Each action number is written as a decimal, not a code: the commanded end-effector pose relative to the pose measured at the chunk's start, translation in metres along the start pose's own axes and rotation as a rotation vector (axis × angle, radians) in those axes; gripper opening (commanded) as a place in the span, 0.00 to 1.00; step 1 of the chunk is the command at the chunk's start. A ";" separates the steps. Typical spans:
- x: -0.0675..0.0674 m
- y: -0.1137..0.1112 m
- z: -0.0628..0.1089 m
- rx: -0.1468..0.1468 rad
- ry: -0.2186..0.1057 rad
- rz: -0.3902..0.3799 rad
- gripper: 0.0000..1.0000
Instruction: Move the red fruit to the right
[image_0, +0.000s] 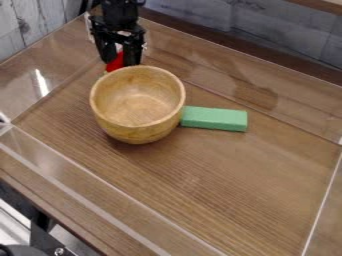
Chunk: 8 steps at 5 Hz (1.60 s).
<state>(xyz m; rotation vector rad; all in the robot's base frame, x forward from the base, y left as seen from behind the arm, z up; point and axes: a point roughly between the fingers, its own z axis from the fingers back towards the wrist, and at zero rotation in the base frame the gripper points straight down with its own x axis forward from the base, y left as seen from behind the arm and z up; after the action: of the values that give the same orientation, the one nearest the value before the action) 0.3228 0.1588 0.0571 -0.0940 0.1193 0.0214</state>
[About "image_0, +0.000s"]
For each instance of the clear acrylic tray wall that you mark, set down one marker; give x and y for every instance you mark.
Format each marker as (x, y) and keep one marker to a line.
(205, 193)

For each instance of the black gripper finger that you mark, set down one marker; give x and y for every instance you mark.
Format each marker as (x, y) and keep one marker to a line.
(133, 50)
(106, 47)

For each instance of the black metal table frame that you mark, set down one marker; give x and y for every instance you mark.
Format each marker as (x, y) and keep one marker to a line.
(31, 233)

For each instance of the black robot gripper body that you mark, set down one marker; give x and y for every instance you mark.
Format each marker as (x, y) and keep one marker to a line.
(118, 19)

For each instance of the red toy fruit green stem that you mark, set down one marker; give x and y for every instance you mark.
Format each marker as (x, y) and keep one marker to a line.
(117, 63)

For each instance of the green rectangular block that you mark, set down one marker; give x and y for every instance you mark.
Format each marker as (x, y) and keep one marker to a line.
(214, 118)

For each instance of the light wooden bowl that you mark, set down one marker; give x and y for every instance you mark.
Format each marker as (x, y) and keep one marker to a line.
(137, 102)

